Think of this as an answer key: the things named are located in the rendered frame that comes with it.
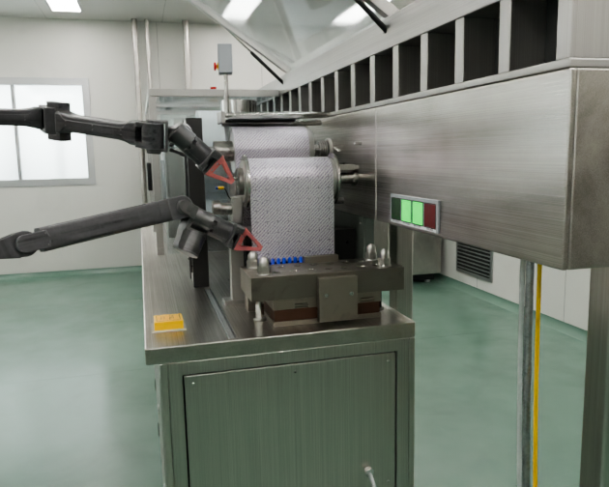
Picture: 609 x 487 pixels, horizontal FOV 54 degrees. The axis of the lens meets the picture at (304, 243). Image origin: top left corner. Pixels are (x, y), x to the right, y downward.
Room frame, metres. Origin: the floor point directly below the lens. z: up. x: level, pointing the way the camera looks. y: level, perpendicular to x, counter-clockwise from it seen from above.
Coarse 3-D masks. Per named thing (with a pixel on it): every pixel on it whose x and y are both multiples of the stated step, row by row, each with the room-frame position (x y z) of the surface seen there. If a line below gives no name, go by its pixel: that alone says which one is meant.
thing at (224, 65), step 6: (222, 48) 2.18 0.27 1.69; (228, 48) 2.18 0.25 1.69; (222, 54) 2.18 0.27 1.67; (228, 54) 2.18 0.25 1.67; (222, 60) 2.18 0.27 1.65; (228, 60) 2.18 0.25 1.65; (216, 66) 2.20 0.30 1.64; (222, 66) 2.18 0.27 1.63; (228, 66) 2.18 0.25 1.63; (222, 72) 2.18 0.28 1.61; (228, 72) 2.19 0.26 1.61
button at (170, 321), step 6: (156, 318) 1.45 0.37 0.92; (162, 318) 1.45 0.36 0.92; (168, 318) 1.45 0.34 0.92; (174, 318) 1.45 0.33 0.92; (180, 318) 1.45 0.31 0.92; (156, 324) 1.41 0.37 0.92; (162, 324) 1.42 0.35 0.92; (168, 324) 1.42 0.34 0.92; (174, 324) 1.43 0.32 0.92; (180, 324) 1.43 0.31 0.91; (156, 330) 1.41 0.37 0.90
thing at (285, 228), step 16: (256, 208) 1.61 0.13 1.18; (272, 208) 1.63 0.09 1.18; (288, 208) 1.64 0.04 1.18; (304, 208) 1.65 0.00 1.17; (320, 208) 1.66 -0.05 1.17; (256, 224) 1.61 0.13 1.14; (272, 224) 1.63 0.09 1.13; (288, 224) 1.64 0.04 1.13; (304, 224) 1.65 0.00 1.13; (320, 224) 1.66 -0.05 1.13; (272, 240) 1.63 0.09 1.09; (288, 240) 1.64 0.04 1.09; (304, 240) 1.65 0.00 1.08; (320, 240) 1.66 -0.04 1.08; (272, 256) 1.62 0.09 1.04; (288, 256) 1.64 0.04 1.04
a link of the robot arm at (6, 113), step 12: (0, 108) 1.75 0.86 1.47; (12, 108) 1.78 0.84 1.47; (24, 108) 1.79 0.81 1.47; (36, 108) 1.79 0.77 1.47; (48, 108) 1.74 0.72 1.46; (0, 120) 1.74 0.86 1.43; (12, 120) 1.76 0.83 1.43; (24, 120) 1.77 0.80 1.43; (36, 120) 1.79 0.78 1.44; (48, 120) 1.75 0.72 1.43; (48, 132) 1.75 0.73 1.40
